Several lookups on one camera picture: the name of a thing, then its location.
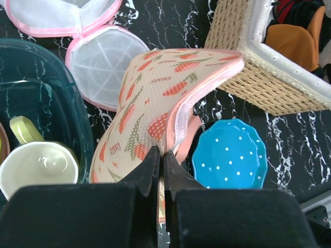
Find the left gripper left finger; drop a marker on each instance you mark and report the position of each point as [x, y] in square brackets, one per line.
[145, 178]

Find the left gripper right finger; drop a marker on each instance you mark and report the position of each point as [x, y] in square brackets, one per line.
[180, 188]

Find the floral mesh laundry bag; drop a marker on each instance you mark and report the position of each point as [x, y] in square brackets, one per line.
[155, 107]

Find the white round mesh bra bag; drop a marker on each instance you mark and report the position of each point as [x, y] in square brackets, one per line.
[99, 52]

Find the red and black bra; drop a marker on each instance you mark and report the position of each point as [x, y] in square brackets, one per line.
[295, 12]

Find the blue polka dot plate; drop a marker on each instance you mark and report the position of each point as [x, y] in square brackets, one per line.
[230, 155]

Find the cream cup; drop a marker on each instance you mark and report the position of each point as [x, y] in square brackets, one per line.
[36, 161]

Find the wicker basket with liner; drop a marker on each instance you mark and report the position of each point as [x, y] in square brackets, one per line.
[269, 80]

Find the teal plastic bin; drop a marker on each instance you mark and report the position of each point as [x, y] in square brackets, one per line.
[36, 84]

